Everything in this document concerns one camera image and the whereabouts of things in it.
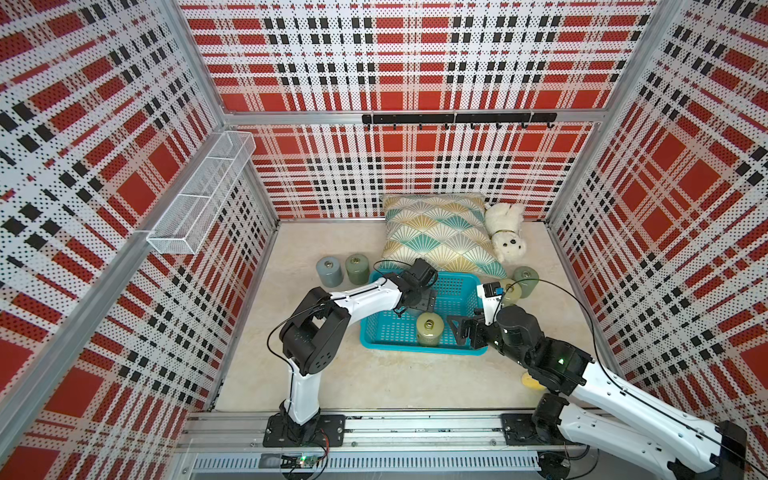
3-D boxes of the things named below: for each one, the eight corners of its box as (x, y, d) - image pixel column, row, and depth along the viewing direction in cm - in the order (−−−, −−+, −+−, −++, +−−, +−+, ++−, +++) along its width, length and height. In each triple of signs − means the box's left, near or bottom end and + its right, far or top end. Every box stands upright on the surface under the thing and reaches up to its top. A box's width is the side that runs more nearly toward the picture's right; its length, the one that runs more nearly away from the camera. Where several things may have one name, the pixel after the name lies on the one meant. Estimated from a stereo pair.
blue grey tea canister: (319, 287, 103) (314, 273, 96) (323, 271, 107) (317, 256, 101) (342, 287, 103) (338, 273, 96) (344, 271, 107) (340, 256, 101)
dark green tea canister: (348, 284, 103) (344, 270, 97) (350, 267, 108) (347, 253, 101) (368, 284, 103) (366, 270, 97) (370, 267, 108) (368, 253, 101)
